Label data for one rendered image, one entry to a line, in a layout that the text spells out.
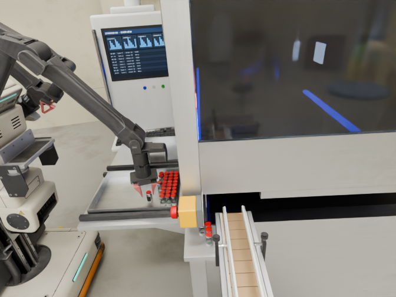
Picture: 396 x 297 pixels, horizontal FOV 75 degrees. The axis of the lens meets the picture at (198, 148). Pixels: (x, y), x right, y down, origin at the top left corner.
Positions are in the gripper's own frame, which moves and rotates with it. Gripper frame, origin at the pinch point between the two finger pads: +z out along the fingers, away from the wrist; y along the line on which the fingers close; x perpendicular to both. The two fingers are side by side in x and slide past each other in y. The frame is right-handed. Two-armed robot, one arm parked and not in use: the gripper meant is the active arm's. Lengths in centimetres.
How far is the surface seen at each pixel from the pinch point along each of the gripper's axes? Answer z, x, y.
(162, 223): 4.6, -13.5, 3.7
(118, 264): 92, 49, -31
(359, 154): -21, -31, 65
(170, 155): 3.9, 33.4, 14.3
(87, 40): -32, 341, -53
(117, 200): 4.1, 5.2, -12.4
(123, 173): 2.0, 21.5, -9.6
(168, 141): 3, 50, 16
